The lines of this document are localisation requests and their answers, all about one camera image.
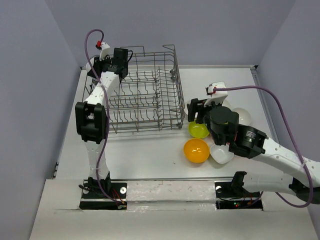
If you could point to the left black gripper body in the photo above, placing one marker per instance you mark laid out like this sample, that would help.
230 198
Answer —
126 70

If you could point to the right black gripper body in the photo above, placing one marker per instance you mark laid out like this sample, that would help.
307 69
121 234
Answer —
204 113

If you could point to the white round bowl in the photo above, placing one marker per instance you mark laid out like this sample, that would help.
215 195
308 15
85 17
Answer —
244 116
186 109
226 104
90 65

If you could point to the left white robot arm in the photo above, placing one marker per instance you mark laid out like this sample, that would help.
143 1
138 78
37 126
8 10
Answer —
92 115

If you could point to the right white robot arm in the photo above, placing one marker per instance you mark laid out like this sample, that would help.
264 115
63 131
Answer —
301 176

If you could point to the green plastic bowl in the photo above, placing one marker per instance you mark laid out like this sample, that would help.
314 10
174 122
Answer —
198 130

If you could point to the yellow plastic bowl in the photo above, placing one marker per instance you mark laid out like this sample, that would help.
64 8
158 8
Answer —
196 150

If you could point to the white square bowl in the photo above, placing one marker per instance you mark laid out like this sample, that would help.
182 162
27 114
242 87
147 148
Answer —
221 154

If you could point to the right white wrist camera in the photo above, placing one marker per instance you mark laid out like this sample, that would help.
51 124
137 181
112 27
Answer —
216 97

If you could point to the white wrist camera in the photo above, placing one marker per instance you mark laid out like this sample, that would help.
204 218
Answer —
104 49
216 97

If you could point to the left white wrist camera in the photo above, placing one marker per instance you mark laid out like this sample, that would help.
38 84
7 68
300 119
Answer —
104 49

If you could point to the grey wire dish rack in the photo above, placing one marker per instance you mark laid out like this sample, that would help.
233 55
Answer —
150 97

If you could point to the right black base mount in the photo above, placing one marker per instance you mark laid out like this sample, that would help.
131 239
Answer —
229 199

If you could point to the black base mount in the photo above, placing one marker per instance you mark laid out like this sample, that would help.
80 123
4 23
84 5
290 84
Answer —
229 199
96 200

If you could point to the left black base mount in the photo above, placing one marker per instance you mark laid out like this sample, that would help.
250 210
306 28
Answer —
96 200

